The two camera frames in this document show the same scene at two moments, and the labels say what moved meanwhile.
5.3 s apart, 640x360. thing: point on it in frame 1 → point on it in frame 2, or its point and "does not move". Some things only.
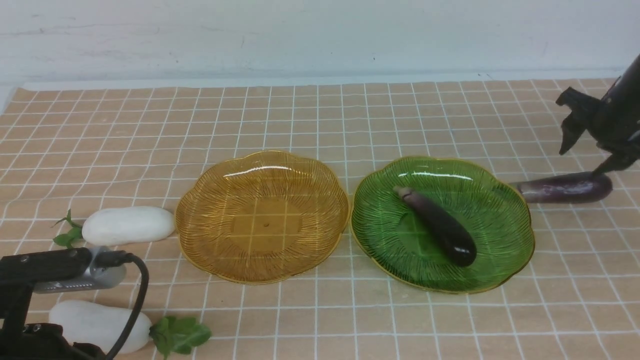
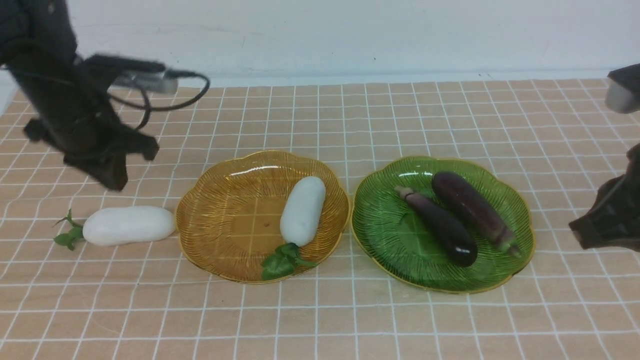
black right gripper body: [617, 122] → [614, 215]
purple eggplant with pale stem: [573, 188] → [457, 192]
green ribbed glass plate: [495, 214] does not move
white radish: [114, 224] does not move
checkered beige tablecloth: [575, 296] does not move
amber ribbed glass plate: [262, 217] does not move
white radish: [109, 325] → [301, 212]
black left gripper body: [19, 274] → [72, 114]
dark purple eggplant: [459, 248] does not move
